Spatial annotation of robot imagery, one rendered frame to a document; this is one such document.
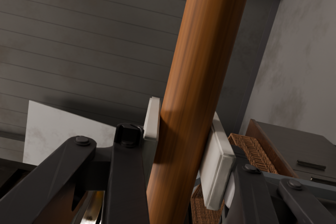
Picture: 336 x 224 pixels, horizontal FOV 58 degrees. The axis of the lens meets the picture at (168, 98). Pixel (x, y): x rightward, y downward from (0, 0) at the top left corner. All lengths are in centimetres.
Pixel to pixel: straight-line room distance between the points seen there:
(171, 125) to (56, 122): 376
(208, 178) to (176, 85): 5
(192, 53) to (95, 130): 352
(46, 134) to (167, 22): 201
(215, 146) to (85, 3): 369
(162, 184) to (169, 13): 354
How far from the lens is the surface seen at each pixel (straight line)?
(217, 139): 16
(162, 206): 18
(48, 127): 400
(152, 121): 16
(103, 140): 367
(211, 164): 16
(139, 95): 385
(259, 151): 165
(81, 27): 384
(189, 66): 15
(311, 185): 124
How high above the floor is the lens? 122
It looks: 3 degrees down
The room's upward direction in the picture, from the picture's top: 78 degrees counter-clockwise
